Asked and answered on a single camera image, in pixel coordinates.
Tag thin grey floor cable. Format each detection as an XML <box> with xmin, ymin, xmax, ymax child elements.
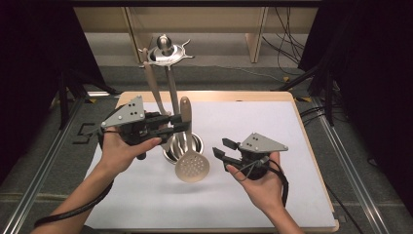
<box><xmin>191</xmin><ymin>63</ymin><xmax>283</xmax><ymax>83</ymax></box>

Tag beige slotted skimmer wooden handle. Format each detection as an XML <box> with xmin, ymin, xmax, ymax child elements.
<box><xmin>174</xmin><ymin>96</ymin><xmax>211</xmax><ymax>183</ymax></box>

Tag black curtain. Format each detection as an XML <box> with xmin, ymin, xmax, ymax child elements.
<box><xmin>0</xmin><ymin>0</ymin><xmax>108</xmax><ymax>183</ymax></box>
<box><xmin>298</xmin><ymin>0</ymin><xmax>413</xmax><ymax>209</ymax></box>

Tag light wooden table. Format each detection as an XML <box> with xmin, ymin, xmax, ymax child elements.
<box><xmin>83</xmin><ymin>91</ymin><xmax>340</xmax><ymax>233</ymax></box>

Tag light wooden shelf unit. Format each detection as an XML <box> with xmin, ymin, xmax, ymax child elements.
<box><xmin>73</xmin><ymin>6</ymin><xmax>319</xmax><ymax>64</ymax></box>

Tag steel utensil stand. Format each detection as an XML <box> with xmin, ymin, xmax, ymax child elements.
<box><xmin>138</xmin><ymin>33</ymin><xmax>205</xmax><ymax>165</ymax></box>

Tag thick black right gripper cable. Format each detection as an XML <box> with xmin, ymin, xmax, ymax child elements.
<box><xmin>268</xmin><ymin>159</ymin><xmax>290</xmax><ymax>209</ymax></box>

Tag thick black left gripper cable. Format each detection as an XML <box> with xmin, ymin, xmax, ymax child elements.
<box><xmin>33</xmin><ymin>179</ymin><xmax>115</xmax><ymax>228</ymax></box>

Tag person's left hand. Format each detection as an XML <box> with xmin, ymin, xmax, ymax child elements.
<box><xmin>96</xmin><ymin>127</ymin><xmax>163</xmax><ymax>178</ymax></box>

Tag thin grey gripper wire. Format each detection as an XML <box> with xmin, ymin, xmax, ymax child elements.
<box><xmin>238</xmin><ymin>158</ymin><xmax>271</xmax><ymax>182</ymax></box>

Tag long aluminium floor rail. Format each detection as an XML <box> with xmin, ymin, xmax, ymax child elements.
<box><xmin>311</xmin><ymin>97</ymin><xmax>393</xmax><ymax>234</ymax></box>
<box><xmin>1</xmin><ymin>97</ymin><xmax>86</xmax><ymax>234</ymax></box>

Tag black crossbar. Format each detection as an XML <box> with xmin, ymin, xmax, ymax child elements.
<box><xmin>66</xmin><ymin>0</ymin><xmax>325</xmax><ymax>8</ymax></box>

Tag black stand legs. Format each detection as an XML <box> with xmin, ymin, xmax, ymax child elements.
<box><xmin>57</xmin><ymin>67</ymin><xmax>120</xmax><ymax>131</ymax></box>
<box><xmin>273</xmin><ymin>62</ymin><xmax>336</xmax><ymax>127</ymax></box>

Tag person's right hand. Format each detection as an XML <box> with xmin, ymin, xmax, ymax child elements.
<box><xmin>226</xmin><ymin>151</ymin><xmax>283</xmax><ymax>213</ymax></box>

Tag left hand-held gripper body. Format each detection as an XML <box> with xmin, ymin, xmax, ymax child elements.
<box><xmin>99</xmin><ymin>95</ymin><xmax>164</xmax><ymax>145</ymax></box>

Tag black hanging cables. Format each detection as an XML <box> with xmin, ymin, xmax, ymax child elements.
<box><xmin>262</xmin><ymin>7</ymin><xmax>308</xmax><ymax>76</ymax></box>

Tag thick black gripper cable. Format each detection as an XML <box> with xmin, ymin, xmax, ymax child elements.
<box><xmin>33</xmin><ymin>179</ymin><xmax>115</xmax><ymax>228</ymax></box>
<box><xmin>268</xmin><ymin>159</ymin><xmax>290</xmax><ymax>209</ymax></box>

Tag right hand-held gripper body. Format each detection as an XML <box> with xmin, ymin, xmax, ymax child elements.
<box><xmin>238</xmin><ymin>132</ymin><xmax>289</xmax><ymax>181</ymax></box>

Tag black floor cables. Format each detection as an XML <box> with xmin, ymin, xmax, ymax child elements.
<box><xmin>299</xmin><ymin>106</ymin><xmax>327</xmax><ymax>127</ymax></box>

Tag single black floor cable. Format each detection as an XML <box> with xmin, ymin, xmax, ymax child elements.
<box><xmin>324</xmin><ymin>183</ymin><xmax>364</xmax><ymax>234</ymax></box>

